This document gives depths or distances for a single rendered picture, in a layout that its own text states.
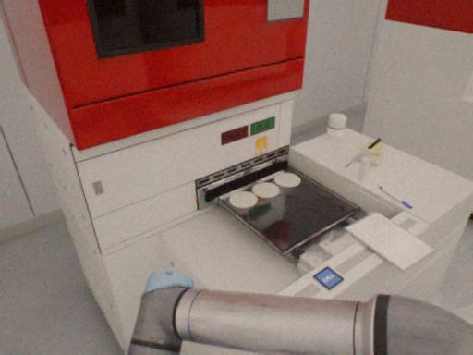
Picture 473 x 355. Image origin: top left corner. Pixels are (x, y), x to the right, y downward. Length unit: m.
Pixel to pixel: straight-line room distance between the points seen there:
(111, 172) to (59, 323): 1.29
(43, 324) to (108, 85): 1.58
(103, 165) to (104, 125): 0.15
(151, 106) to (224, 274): 0.54
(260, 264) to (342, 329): 0.76
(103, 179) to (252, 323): 0.76
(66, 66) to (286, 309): 0.73
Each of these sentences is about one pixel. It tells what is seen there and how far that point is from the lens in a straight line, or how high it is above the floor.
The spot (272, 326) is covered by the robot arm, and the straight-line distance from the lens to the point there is 0.47.
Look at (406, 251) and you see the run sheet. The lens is 1.10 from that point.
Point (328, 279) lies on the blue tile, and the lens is 0.97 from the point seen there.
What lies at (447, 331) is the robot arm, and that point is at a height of 1.36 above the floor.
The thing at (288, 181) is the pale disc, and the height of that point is 0.90.
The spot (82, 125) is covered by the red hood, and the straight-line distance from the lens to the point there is 1.00.
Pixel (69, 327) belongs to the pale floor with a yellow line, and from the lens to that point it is 2.23.
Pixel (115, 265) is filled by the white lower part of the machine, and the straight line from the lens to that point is 1.33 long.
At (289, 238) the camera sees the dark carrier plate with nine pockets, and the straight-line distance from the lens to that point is 1.17.
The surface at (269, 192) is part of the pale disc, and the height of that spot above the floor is 0.90.
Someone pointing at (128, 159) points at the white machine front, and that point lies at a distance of 1.14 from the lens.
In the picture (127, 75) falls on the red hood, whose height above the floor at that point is 1.39.
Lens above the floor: 1.67
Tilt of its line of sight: 33 degrees down
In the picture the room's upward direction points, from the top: straight up
